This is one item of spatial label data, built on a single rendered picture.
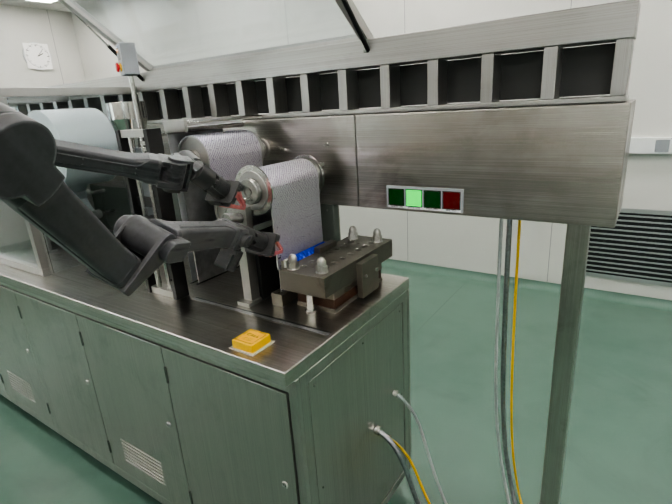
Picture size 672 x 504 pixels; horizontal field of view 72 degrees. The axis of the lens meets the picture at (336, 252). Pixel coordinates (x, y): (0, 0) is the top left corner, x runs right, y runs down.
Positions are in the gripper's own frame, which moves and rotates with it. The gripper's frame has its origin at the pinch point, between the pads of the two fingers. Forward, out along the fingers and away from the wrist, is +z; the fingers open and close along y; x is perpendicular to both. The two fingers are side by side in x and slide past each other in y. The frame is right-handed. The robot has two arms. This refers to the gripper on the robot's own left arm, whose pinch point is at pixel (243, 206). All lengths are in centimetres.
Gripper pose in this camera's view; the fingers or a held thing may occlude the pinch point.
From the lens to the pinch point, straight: 133.7
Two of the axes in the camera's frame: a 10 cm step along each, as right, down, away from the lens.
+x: 3.1, -9.1, 2.6
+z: 4.6, 3.9, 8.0
